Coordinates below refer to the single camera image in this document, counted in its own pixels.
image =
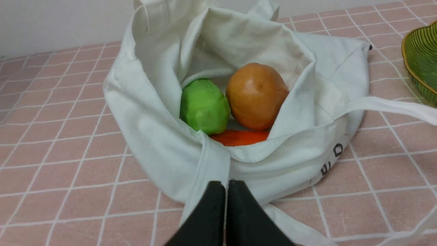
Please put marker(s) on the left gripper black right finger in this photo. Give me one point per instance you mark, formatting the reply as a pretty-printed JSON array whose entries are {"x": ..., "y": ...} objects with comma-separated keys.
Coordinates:
[{"x": 246, "y": 222}]

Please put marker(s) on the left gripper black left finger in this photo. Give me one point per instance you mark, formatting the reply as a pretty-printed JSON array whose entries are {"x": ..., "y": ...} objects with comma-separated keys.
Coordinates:
[{"x": 205, "y": 225}]

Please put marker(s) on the white cloth tote bag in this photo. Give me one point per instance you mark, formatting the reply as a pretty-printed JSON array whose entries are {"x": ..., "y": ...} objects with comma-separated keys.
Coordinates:
[{"x": 169, "y": 43}]

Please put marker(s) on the orange carrot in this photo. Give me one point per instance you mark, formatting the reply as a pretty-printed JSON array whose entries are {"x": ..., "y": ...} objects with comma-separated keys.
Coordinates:
[{"x": 233, "y": 138}]

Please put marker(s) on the green cabbage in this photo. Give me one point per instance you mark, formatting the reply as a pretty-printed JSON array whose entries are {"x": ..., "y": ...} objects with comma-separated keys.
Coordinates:
[{"x": 204, "y": 107}]

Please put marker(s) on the pink checked tablecloth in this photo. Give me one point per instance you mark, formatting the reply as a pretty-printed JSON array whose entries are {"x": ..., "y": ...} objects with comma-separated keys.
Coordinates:
[{"x": 68, "y": 179}]

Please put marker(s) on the green glass plate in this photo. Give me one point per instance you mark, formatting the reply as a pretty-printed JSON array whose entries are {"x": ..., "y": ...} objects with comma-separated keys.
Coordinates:
[{"x": 419, "y": 51}]

